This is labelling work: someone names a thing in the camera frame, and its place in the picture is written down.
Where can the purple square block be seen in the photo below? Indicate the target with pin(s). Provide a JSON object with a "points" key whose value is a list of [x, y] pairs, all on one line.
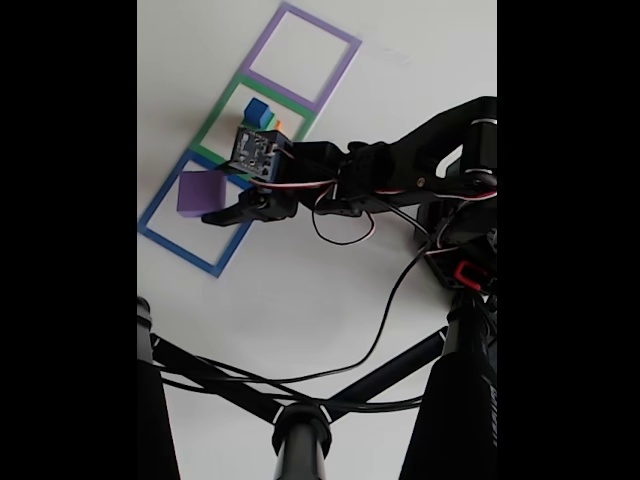
{"points": [[200, 192]]}

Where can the green square block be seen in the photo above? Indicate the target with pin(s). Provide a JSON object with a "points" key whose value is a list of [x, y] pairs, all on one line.
{"points": [[269, 122]]}

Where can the orange square block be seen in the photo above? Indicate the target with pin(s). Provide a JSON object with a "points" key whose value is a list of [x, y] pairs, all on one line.
{"points": [[279, 125]]}

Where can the small blue cube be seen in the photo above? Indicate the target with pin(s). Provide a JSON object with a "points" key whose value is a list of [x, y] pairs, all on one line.
{"points": [[256, 110]]}

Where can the green tape square outline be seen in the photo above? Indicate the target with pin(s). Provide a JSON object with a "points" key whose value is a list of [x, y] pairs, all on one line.
{"points": [[212, 120]]}

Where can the blue tape square outline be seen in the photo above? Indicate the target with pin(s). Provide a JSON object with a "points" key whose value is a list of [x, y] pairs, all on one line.
{"points": [[160, 205]]}

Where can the purple tape square outline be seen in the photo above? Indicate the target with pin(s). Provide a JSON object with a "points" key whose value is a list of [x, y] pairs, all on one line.
{"points": [[345, 65]]}

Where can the red clamp piece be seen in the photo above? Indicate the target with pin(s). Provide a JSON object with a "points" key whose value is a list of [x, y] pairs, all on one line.
{"points": [[470, 272]]}

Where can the black tripod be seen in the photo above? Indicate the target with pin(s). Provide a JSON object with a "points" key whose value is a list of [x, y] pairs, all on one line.
{"points": [[300, 445]]}

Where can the camera circuit board blue mount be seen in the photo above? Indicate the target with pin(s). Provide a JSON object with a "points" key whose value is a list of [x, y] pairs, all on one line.
{"points": [[257, 150]]}

